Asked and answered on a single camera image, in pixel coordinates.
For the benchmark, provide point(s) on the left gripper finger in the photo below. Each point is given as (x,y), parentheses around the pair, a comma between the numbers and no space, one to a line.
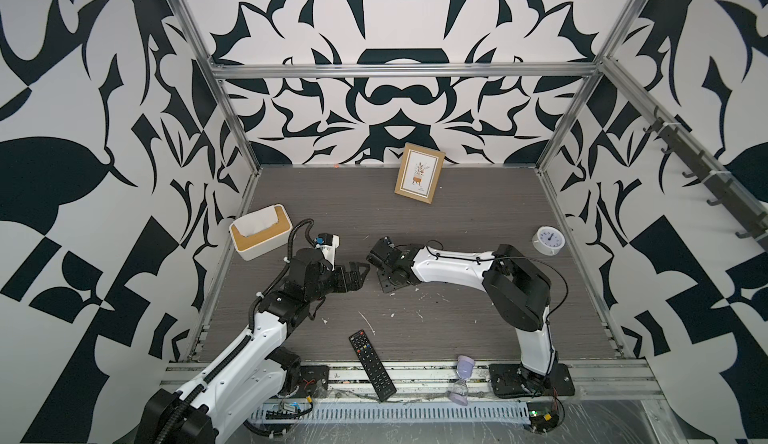
(359,270)
(354,282)

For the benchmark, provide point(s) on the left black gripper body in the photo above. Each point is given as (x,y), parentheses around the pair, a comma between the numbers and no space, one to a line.
(333,281)

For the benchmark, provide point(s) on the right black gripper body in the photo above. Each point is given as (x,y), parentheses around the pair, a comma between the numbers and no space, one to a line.
(386,282)

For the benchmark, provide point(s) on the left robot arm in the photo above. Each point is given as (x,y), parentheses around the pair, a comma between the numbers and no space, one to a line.
(217,401)

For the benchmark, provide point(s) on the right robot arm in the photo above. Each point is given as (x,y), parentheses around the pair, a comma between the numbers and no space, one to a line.
(517,288)

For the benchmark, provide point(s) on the white tissue box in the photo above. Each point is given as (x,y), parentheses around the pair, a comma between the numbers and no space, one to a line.
(261,231)

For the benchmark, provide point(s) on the black remote control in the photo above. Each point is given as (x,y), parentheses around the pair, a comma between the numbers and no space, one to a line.
(372,365)

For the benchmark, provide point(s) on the purple hourglass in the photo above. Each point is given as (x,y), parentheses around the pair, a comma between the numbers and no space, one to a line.
(458,392)

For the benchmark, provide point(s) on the white alarm clock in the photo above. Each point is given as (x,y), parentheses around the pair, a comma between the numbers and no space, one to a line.
(548,240)

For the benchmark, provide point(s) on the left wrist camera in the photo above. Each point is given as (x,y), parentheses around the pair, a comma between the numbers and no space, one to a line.
(328,243)

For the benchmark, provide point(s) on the wooden picture frame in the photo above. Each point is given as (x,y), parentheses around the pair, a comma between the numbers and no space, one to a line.
(419,173)

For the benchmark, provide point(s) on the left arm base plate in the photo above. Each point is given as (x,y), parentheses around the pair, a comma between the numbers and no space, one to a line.
(308,380)

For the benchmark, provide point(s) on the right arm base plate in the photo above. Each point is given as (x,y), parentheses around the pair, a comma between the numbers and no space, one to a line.
(512,381)

